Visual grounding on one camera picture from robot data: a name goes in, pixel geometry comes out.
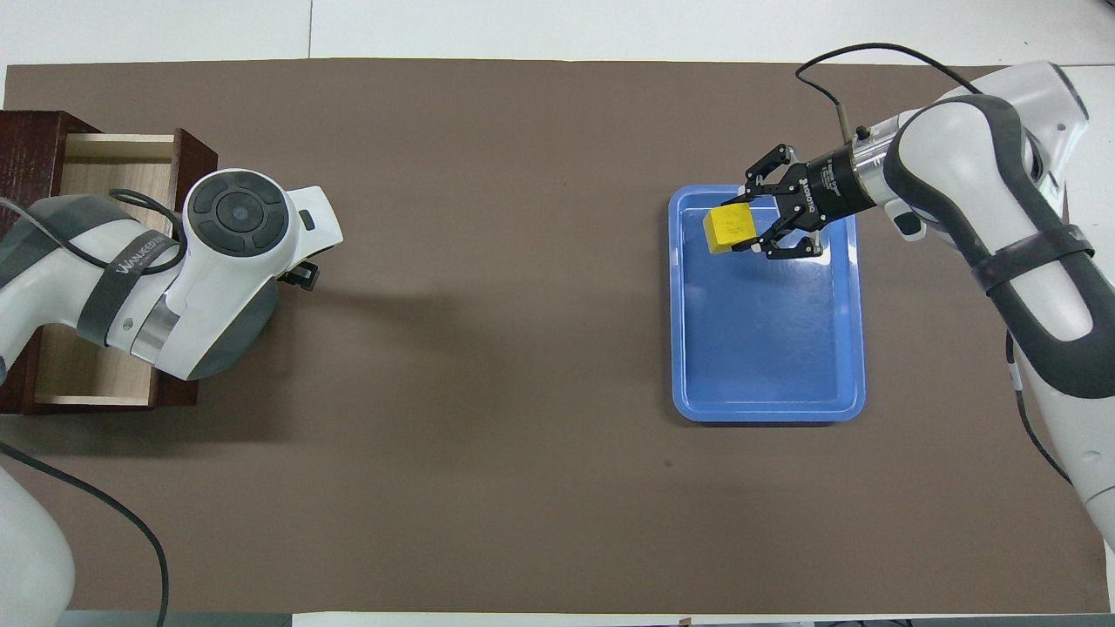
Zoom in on yellow cube block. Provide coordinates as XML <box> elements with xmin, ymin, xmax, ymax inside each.
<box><xmin>703</xmin><ymin>204</ymin><xmax>758</xmax><ymax>256</ymax></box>

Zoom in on brown table mat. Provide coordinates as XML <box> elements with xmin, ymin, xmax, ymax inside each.
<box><xmin>0</xmin><ymin>57</ymin><xmax>1112</xmax><ymax>616</ymax></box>

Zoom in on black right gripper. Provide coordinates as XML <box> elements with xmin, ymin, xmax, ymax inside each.
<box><xmin>730</xmin><ymin>143</ymin><xmax>877</xmax><ymax>261</ymax></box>

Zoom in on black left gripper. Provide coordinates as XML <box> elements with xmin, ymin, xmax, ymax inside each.
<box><xmin>277</xmin><ymin>260</ymin><xmax>321</xmax><ymax>292</ymax></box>

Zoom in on blue plastic tray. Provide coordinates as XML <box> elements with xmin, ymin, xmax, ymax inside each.
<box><xmin>668</xmin><ymin>184</ymin><xmax>867</xmax><ymax>424</ymax></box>

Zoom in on wooden drawer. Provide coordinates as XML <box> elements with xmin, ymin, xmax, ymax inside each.
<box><xmin>33</xmin><ymin>128</ymin><xmax>220</xmax><ymax>411</ymax></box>

